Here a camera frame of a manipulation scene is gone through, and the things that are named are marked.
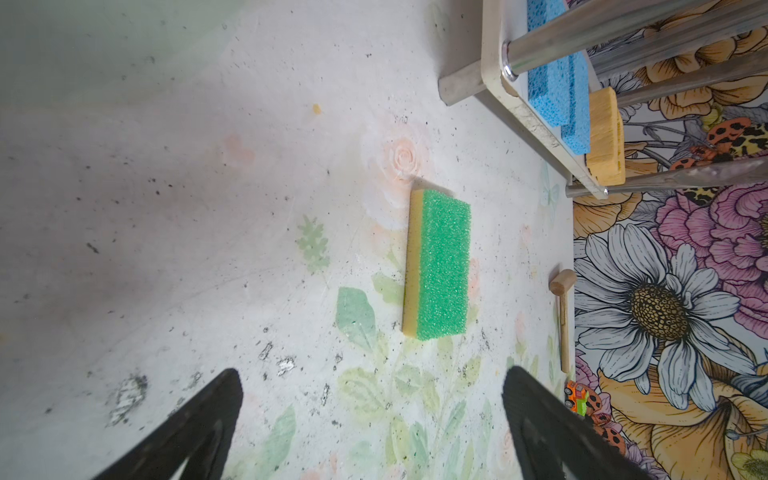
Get white two-tier shelf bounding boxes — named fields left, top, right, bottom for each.
left=438, top=1, right=767, bottom=199

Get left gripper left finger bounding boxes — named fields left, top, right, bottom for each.
left=96, top=368, right=243, bottom=479

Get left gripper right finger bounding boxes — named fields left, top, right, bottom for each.
left=502, top=366, right=649, bottom=479

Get blue sponge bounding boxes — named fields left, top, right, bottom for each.
left=561, top=53, right=591, bottom=155
left=527, top=0, right=571, bottom=127

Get small toy car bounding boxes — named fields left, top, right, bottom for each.
left=564, top=381, right=589, bottom=417

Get small wooden mallet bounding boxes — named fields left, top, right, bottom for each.
left=549, top=269, right=577, bottom=377

